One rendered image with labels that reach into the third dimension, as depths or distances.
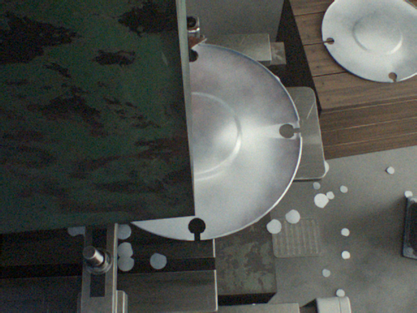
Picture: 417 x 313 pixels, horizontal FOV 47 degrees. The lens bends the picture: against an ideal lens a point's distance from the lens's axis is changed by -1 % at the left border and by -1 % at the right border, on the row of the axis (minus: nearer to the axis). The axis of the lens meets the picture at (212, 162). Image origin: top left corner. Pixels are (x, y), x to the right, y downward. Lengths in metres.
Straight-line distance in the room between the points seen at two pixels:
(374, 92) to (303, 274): 0.53
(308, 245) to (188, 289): 0.64
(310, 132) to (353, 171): 0.87
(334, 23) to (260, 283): 0.81
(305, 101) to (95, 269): 0.36
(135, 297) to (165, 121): 0.50
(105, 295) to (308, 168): 0.31
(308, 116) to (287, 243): 0.62
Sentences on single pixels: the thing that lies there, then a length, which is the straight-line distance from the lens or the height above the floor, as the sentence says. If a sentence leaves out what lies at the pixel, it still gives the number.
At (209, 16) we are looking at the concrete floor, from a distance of 1.77.
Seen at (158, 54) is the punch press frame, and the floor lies 1.24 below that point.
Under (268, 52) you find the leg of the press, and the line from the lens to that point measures 0.90.
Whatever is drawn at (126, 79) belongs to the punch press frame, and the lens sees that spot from 0.17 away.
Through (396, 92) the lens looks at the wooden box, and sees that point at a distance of 1.28.
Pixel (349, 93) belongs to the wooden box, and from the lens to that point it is 1.24.
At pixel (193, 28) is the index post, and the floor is 0.79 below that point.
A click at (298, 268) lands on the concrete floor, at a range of 1.42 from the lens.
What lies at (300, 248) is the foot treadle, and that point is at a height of 0.16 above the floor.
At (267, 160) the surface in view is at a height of 0.78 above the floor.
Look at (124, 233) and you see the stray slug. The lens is 0.70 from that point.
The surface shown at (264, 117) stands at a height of 0.78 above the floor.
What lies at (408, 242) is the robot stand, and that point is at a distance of 1.50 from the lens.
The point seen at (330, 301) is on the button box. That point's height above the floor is 0.63.
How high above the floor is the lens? 1.37
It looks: 67 degrees down
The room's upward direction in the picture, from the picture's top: 1 degrees clockwise
